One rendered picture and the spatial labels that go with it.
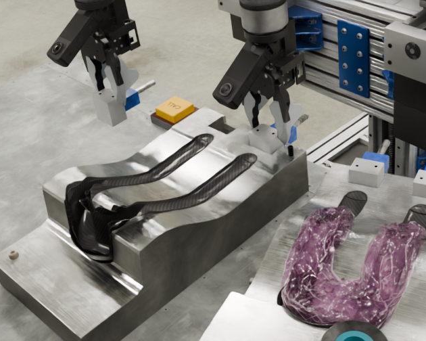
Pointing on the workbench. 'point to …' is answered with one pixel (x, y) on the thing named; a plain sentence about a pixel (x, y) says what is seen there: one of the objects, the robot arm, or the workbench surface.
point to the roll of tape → (353, 332)
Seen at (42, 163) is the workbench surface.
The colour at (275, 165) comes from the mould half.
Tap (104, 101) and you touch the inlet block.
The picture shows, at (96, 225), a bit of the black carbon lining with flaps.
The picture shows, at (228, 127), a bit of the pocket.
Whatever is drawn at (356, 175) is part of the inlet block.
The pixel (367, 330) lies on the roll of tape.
